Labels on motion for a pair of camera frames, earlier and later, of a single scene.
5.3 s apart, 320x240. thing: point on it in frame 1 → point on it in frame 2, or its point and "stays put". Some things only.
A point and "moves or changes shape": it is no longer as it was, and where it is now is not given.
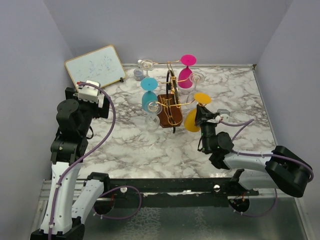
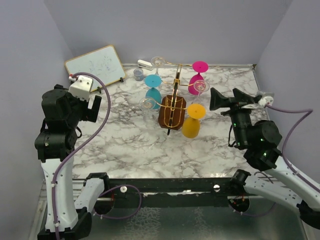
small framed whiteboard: [103, 65] stays put
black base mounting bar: [176, 192] stays put
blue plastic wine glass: [149, 99] moves or changes shape
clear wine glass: [195, 78] → [200, 86]
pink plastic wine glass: [185, 75] → [196, 82]
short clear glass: [152, 120] → [147, 105]
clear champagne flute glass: [147, 65] → [157, 62]
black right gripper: [203, 115] → [218, 100]
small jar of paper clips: [138, 74] stays put
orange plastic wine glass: [190, 117] moves or changes shape
